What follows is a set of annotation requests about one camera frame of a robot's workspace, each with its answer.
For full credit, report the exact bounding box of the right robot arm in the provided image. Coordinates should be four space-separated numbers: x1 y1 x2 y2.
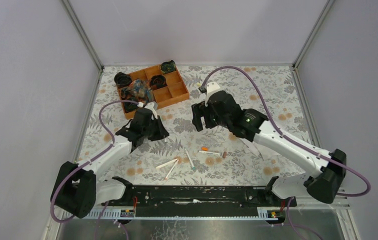
191 90 347 204

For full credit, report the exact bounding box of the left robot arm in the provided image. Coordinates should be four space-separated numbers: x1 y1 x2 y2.
50 108 169 218

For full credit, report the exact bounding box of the white pen with label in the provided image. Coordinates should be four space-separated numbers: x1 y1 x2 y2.
198 150 221 156

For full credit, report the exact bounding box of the white pen orange tip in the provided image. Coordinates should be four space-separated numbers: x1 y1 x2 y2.
164 159 179 180

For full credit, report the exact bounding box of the white pen teal tip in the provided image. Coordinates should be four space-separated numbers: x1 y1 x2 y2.
185 149 196 170

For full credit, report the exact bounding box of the black roll bottom tray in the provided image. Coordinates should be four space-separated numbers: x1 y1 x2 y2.
123 97 139 113

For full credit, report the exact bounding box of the colourful crumpled wrapper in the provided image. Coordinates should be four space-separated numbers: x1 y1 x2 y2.
118 78 155 103

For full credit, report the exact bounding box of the orange wooden divided tray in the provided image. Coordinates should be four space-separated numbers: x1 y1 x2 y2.
116 64 190 119

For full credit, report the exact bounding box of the black roll middle tray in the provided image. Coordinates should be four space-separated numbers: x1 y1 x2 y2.
149 75 167 90

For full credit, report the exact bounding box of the black roll top tray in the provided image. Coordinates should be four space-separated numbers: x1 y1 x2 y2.
159 60 177 74

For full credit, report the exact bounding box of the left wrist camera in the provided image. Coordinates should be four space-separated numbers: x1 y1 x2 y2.
143 101 158 119

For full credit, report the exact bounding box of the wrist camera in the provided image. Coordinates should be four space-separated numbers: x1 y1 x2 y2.
205 81 222 103
143 101 158 119

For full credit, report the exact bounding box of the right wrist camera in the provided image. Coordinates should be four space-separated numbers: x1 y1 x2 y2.
205 81 222 103

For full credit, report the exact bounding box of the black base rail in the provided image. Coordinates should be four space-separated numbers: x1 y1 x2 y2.
108 179 297 220

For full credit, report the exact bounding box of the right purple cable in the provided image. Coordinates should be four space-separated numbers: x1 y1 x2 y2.
198 65 372 240

